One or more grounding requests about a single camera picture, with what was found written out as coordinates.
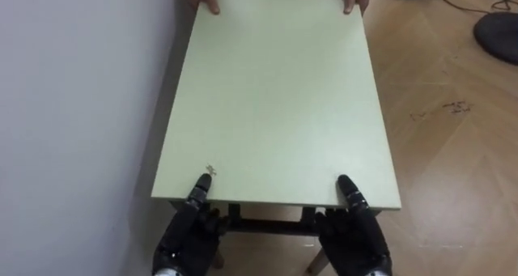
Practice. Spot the white table with dark frame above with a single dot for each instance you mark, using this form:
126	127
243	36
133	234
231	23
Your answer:
275	102

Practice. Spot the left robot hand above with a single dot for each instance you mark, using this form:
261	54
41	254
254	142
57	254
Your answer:
187	235

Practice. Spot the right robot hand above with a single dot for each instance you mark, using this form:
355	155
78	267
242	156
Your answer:
356	239

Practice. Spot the black round floor base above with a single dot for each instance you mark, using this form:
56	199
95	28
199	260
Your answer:
498	36

